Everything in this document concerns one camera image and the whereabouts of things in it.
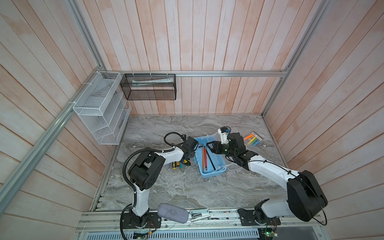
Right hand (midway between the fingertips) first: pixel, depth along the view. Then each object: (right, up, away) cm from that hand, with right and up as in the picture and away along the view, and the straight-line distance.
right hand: (208, 144), depth 85 cm
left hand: (-13, -8, +13) cm, 20 cm away
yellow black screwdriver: (-21, -14, +5) cm, 25 cm away
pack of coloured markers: (+35, +1, +19) cm, 40 cm away
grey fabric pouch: (-20, -33, -12) cm, 41 cm away
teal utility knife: (-17, -14, +8) cm, 23 cm away
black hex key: (+2, -10, +10) cm, 14 cm away
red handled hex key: (-1, -10, +10) cm, 15 cm away
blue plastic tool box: (+2, -14, +8) cm, 16 cm away
